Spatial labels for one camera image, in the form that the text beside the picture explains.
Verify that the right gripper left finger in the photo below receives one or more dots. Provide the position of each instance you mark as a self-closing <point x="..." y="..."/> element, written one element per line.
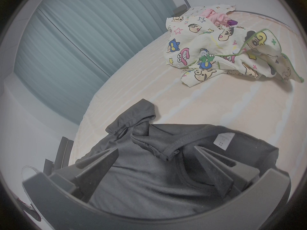
<point x="91" y="174"/>

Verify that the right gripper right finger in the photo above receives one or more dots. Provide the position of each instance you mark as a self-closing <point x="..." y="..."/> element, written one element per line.
<point x="223" y="174"/>

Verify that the black T-shirt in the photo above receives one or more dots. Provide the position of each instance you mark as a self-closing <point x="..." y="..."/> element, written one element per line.
<point x="144" y="176"/>

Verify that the bed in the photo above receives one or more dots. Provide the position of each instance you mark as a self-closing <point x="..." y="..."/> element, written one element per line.
<point x="203" y="104"/>

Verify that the black chest of drawers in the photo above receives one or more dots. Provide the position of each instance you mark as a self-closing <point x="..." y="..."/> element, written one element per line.
<point x="63" y="152"/>

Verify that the round white-framed mirror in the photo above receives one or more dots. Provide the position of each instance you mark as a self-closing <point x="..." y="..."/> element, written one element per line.
<point x="28" y="171"/>

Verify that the white printed garment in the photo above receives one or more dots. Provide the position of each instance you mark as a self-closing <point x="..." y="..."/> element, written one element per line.
<point x="203" y="44"/>

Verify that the purple garment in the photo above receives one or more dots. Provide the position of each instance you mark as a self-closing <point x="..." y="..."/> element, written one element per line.
<point x="232" y="22"/>

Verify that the pink garment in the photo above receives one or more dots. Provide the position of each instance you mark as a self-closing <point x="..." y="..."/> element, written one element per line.
<point x="213" y="17"/>

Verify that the white printed pillow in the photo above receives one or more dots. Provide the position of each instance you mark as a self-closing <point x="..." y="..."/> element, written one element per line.
<point x="196" y="9"/>

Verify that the grey bedside table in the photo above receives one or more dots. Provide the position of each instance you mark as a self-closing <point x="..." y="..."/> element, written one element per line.
<point x="179" y="9"/>

